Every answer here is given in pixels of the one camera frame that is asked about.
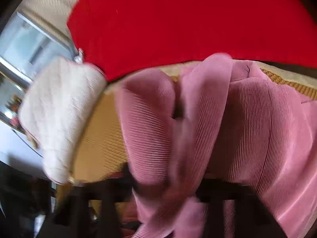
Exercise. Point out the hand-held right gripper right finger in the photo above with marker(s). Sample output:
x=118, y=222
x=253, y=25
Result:
x=223, y=192

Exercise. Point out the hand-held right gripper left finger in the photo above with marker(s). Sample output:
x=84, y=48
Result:
x=104, y=193

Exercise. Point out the pink ribbed garment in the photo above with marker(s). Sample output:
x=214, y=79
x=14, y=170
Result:
x=247, y=129

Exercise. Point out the woven straw mat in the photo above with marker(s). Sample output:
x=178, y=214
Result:
x=99, y=141

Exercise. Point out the dark furniture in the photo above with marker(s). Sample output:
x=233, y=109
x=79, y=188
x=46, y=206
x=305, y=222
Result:
x=22, y=193

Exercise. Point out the white quilted blanket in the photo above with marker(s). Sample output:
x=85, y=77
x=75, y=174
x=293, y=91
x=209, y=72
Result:
x=62, y=104

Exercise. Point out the metal framed glass door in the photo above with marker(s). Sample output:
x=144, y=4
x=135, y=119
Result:
x=22, y=49

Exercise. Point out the red blanket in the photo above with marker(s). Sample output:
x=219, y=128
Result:
x=173, y=17

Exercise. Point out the beige ribbed fabric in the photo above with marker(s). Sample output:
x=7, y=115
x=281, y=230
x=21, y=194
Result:
x=49, y=5

